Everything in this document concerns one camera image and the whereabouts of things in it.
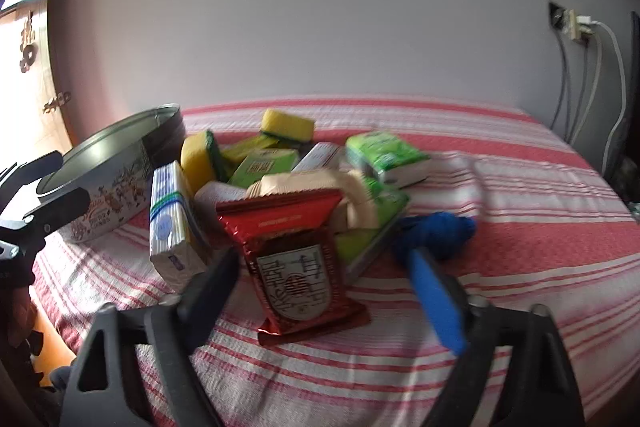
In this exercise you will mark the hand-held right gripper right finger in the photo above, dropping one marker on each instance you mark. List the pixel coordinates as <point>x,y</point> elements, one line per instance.
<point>435,302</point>

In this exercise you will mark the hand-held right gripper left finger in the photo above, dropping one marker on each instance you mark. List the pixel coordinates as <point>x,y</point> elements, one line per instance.
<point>215,279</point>

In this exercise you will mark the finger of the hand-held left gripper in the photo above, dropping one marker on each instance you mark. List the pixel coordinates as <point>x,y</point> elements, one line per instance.
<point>40,164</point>
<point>65,207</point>

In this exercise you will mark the printed metal tin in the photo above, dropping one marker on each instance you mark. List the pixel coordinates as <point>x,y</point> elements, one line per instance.
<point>115,187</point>

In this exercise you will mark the red snack packet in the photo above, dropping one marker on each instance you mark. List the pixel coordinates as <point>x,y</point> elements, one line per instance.
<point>295,267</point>

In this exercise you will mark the green leaf-print tissue pack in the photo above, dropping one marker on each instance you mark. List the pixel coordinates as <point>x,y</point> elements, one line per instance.
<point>360,242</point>

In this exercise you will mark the yellow-green packet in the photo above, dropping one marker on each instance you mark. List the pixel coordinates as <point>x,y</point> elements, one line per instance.
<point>240,150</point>

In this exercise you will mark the wooden door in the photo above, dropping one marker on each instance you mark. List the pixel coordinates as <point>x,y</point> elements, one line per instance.
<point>25,107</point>

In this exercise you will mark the brass door latch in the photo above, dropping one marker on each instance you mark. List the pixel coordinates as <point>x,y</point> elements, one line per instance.
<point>56,102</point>

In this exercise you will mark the white blue-striped tissue pack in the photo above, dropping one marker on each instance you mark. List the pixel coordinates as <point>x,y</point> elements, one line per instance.
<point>172,227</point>

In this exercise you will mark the blue cloth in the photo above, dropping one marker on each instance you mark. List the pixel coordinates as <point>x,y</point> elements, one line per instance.
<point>440,232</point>

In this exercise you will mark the yellow sponge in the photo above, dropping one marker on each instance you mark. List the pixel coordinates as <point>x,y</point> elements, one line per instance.
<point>197,162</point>
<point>285,122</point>

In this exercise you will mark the light green tissue pack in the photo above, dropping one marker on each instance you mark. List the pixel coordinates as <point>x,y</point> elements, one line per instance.
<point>260,167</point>

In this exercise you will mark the red white striped blanket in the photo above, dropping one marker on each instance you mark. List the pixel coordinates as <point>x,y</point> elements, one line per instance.
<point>525,207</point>

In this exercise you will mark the beige packet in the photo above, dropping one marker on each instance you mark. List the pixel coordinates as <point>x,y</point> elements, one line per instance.
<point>310,184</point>

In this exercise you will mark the white red-print packet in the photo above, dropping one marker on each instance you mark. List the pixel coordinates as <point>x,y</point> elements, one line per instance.
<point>320,156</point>

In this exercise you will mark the beige plug adapter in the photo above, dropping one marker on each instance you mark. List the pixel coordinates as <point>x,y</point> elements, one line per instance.
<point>574,29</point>

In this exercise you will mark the white charger plug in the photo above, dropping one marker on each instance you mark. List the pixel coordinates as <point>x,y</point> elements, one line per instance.
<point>587,22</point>

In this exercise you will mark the black wall socket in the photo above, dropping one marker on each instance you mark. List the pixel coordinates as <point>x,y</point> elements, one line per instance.
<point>556,14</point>

